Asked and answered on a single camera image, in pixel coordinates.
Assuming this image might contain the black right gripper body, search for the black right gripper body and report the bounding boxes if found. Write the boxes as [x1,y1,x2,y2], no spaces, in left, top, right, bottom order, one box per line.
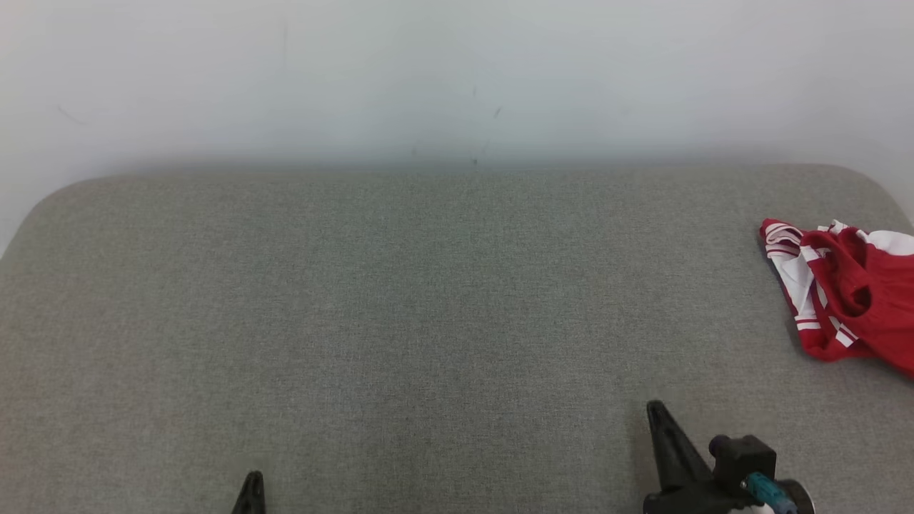
[643,489,758,514]

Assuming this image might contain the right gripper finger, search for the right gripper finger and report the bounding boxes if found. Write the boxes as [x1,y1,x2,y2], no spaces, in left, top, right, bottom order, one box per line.
[653,400,715,492]
[646,400,690,493]

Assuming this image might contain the red jersey with white sleeves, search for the red jersey with white sleeves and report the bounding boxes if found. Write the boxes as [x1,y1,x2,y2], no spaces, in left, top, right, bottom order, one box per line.
[758,218,875,362]

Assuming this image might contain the red shorts with white trim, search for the red shorts with white trim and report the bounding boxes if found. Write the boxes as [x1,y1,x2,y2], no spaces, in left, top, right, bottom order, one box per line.
[810,221,914,378]

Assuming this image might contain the grey fabric sofa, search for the grey fabric sofa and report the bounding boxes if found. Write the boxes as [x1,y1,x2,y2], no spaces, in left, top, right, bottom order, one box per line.
[0,164,914,514]

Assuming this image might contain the right camera cable teal plug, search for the right camera cable teal plug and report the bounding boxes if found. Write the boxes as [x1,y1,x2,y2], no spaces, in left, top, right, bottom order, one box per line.
[741,473,798,514]

